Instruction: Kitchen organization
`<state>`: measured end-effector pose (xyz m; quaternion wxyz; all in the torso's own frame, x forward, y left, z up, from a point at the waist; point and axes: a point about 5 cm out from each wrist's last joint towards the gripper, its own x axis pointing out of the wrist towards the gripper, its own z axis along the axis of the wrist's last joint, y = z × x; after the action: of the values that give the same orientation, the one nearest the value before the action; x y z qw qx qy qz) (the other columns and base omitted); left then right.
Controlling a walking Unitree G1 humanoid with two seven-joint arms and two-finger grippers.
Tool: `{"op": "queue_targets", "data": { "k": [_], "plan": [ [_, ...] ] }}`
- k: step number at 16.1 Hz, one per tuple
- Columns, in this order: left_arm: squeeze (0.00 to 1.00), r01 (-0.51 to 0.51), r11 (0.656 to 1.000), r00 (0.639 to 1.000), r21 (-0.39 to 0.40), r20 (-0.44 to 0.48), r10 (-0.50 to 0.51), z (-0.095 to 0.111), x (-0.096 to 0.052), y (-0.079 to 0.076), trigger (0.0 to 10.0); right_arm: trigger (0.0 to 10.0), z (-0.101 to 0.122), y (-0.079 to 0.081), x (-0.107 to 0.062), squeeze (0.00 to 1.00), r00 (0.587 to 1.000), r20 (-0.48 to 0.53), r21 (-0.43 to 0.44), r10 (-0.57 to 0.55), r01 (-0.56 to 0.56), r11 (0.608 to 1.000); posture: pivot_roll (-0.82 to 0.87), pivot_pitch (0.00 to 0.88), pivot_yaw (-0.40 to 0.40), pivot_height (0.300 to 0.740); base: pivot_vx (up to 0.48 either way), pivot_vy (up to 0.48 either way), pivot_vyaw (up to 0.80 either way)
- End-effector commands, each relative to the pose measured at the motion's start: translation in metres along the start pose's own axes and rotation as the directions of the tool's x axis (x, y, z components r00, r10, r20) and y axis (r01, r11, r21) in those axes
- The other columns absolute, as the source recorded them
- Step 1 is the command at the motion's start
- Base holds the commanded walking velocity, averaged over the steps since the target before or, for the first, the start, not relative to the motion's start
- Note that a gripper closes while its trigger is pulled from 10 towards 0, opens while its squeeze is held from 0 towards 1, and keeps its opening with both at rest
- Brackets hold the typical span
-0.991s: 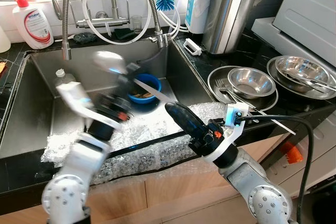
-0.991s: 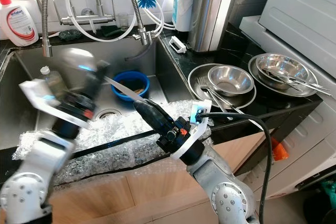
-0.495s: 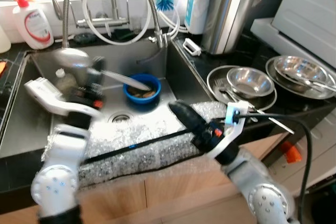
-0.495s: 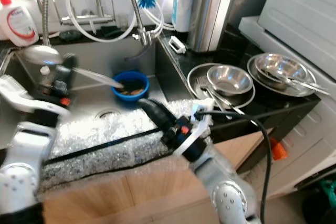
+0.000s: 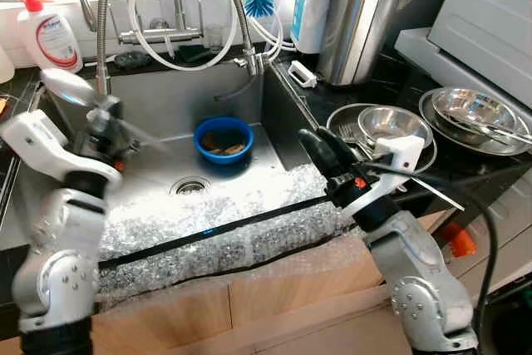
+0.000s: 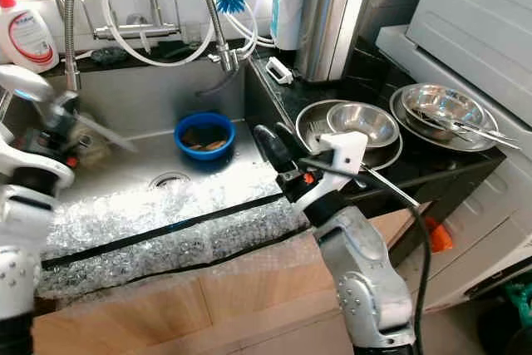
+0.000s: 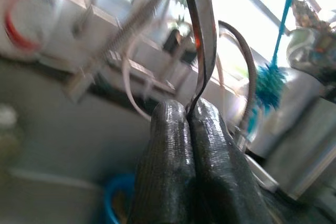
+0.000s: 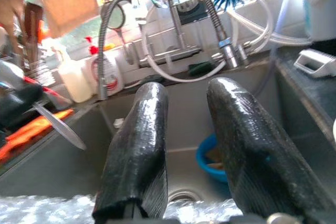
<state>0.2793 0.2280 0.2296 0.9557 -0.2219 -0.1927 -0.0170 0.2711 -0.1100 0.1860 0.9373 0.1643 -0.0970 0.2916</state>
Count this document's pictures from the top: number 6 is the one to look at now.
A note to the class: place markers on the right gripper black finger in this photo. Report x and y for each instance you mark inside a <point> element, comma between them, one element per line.
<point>295,145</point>
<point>271,150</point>

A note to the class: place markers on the steel bowl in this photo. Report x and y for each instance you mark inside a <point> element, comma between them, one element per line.
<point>445,100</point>
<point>362,120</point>

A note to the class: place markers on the steel table knife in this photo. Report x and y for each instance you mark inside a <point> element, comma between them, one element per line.
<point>391,187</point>

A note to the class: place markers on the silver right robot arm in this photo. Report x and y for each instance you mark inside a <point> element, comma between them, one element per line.
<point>370,280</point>

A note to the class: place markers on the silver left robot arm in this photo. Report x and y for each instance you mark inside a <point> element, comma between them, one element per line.
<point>21,263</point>

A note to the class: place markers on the steel fork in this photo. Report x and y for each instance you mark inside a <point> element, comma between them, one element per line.
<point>320,130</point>

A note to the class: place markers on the small white plastic clip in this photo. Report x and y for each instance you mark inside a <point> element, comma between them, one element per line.
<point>280,71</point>

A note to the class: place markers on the stainless steel sink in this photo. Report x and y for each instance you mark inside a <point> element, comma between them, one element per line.
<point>133,106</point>

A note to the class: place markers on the dark scouring pad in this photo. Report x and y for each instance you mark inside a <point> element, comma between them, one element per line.
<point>108,56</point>

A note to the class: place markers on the blue plastic bowl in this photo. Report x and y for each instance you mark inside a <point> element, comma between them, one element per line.
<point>180,135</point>

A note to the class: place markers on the white dish soap bottle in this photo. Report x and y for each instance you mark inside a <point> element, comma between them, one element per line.
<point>29,35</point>

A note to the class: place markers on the steel sink drain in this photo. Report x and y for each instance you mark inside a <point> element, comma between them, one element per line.
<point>170,179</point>

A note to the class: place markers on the clear bubble wrap sheet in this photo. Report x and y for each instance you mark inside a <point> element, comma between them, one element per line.
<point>174,222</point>

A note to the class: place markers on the steel utensil holder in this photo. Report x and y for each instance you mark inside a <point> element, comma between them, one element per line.
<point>332,22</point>

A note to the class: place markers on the white water filter housing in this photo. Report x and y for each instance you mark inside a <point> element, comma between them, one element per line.
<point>287,10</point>

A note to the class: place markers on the orange plastic object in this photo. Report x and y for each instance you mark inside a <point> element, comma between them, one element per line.
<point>436,234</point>

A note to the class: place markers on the wooden sink base cabinet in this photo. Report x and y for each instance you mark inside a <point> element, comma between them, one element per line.
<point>216,309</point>

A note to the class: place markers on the white drawer cabinet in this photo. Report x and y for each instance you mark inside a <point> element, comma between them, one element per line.
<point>482,230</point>

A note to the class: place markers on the white countertop appliance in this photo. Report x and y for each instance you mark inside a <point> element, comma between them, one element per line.
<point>465,14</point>

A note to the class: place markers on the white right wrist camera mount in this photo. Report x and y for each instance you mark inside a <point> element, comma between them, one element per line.
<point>351,154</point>

